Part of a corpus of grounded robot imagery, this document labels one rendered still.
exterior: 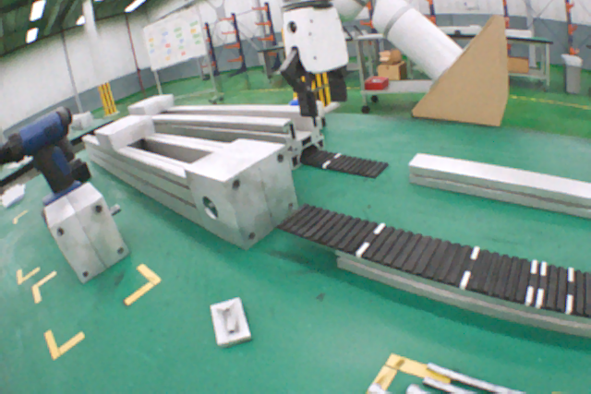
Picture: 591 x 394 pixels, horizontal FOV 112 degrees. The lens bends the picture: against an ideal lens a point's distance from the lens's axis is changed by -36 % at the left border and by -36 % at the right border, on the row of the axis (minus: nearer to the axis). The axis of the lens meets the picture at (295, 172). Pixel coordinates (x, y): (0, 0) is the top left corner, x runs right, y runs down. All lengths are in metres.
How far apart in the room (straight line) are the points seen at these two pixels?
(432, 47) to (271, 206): 0.58
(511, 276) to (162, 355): 0.31
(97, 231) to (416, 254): 0.38
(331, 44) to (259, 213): 0.27
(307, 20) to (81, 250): 0.43
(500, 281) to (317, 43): 0.37
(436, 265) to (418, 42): 0.62
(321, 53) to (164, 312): 0.39
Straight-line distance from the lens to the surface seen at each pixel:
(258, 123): 0.56
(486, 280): 0.27
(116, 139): 0.70
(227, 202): 0.35
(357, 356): 0.26
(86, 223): 0.43
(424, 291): 0.29
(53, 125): 0.65
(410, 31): 0.82
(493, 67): 0.68
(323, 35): 0.46
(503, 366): 0.27
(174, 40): 6.36
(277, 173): 0.38
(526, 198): 0.43
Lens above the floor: 1.01
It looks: 25 degrees down
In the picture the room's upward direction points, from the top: 11 degrees counter-clockwise
